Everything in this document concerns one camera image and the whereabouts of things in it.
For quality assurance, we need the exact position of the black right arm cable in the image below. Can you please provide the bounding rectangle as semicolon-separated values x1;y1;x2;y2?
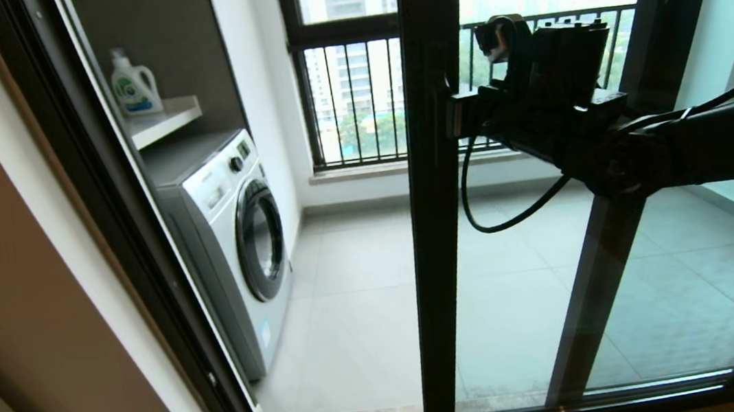
449;54;734;237

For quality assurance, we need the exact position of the white detergent bottle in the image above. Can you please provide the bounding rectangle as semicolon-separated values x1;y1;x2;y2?
107;43;164;118

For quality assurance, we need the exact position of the black framed sliding glass door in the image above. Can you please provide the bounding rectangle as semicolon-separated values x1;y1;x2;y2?
0;0;734;412
375;0;734;412

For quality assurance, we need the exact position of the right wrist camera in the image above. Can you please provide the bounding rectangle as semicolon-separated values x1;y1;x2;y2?
474;3;618;117

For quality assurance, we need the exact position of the long black balcony railing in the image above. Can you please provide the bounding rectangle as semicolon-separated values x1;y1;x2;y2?
288;3;651;172

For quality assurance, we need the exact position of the long grey stone window sill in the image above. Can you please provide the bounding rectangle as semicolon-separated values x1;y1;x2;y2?
308;145;529;187

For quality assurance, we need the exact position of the white wall shelf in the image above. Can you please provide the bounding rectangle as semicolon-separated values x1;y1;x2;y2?
126;95;206;151

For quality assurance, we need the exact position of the black window frame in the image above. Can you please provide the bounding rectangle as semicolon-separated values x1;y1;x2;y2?
278;0;417;172

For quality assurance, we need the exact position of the black framed fixed glass panel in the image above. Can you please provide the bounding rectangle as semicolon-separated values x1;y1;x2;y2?
499;0;734;412

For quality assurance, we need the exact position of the white front-load washing machine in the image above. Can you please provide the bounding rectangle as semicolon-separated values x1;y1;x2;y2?
142;125;304;391

